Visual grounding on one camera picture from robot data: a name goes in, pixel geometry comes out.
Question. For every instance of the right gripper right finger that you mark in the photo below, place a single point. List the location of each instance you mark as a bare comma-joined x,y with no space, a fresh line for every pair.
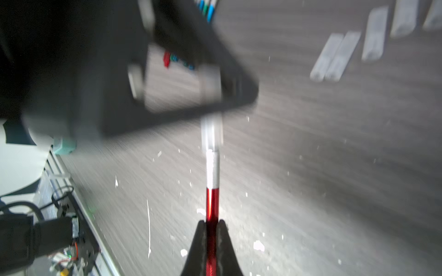
226,260

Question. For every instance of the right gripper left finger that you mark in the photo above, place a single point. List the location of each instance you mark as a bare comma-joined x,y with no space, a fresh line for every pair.
195,264

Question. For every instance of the red knife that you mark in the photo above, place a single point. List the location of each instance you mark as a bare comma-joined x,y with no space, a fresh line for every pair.
212,208
166,59

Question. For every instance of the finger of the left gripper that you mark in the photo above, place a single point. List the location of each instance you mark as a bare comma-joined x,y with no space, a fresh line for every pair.
77,68

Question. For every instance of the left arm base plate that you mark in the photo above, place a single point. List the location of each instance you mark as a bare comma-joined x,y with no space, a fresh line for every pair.
84,248

